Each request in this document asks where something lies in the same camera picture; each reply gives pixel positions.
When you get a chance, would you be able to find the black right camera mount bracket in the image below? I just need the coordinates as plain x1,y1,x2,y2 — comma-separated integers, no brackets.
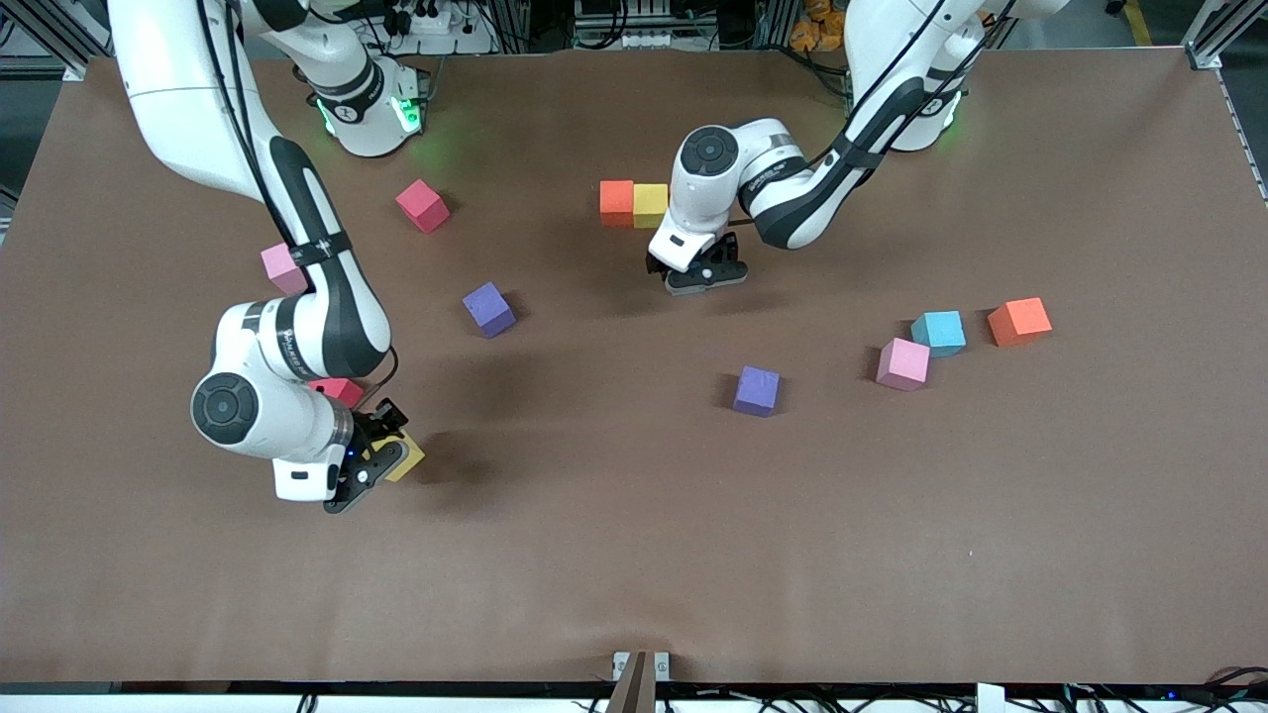
323,441,409,515

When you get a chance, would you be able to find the red foam cube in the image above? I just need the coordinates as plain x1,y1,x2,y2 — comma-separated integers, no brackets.
307,377,366,409
395,178,451,235

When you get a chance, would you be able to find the bag of orange items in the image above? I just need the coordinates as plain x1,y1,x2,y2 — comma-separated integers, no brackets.
790,0,853,53

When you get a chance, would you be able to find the brown paper table cover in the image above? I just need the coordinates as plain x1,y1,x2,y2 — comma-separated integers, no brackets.
0,48,1268,686

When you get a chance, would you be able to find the metal table clamp bracket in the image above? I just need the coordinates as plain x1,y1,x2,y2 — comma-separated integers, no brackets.
606,651,673,713

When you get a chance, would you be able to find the pink foam cube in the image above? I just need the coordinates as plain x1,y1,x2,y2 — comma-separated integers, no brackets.
877,338,931,392
261,243,309,296

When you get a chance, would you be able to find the blue foam cube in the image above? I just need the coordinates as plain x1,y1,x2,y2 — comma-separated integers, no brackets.
910,310,967,358

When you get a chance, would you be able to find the aluminium frame profile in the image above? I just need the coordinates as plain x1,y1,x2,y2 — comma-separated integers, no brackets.
20,0,115,82
1184,0,1268,72

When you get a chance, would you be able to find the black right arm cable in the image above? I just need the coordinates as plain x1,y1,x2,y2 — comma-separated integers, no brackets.
369,342,401,402

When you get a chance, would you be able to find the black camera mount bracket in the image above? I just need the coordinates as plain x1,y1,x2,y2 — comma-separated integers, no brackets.
323,441,409,515
666,257,750,296

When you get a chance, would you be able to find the purple foam cube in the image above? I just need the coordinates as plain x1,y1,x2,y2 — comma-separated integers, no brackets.
734,366,781,418
462,281,517,340

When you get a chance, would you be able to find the black left camera mount bracket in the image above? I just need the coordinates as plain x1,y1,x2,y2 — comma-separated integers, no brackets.
666,257,750,296

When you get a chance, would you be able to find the white power strip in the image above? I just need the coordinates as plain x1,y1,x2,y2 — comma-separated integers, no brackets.
381,0,496,55
573,0,685,51

